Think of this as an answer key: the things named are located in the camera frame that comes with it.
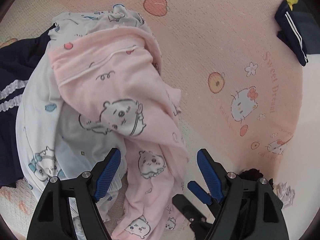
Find pink bear-print pajama top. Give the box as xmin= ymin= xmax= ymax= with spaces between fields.
xmin=48 ymin=27 xmax=191 ymax=155

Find navy white-striped shorts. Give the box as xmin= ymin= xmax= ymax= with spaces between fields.
xmin=274 ymin=1 xmax=310 ymax=67

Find dark grey hanging garment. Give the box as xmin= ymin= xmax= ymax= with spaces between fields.
xmin=291 ymin=0 xmax=314 ymax=33

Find white ruffled garment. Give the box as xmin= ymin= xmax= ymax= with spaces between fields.
xmin=273 ymin=182 xmax=296 ymax=207

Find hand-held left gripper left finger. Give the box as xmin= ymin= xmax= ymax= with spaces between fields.
xmin=26 ymin=147 xmax=122 ymax=240

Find white bear-print pajama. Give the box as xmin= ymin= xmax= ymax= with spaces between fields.
xmin=15 ymin=4 xmax=148 ymax=240

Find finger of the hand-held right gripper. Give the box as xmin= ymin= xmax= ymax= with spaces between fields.
xmin=172 ymin=193 xmax=216 ymax=233
xmin=187 ymin=181 xmax=213 ymax=205

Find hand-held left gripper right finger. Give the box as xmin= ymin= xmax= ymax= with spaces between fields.
xmin=197 ymin=149 xmax=288 ymax=240

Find navy lace-trimmed skirt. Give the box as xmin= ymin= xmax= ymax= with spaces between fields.
xmin=0 ymin=24 xmax=57 ymax=188

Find black garment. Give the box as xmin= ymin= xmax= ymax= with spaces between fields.
xmin=239 ymin=168 xmax=263 ymax=181

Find pink bear-print pajama pants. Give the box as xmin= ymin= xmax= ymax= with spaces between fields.
xmin=111 ymin=140 xmax=191 ymax=240

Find pink cat-print blanket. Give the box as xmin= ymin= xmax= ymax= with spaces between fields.
xmin=0 ymin=0 xmax=308 ymax=240

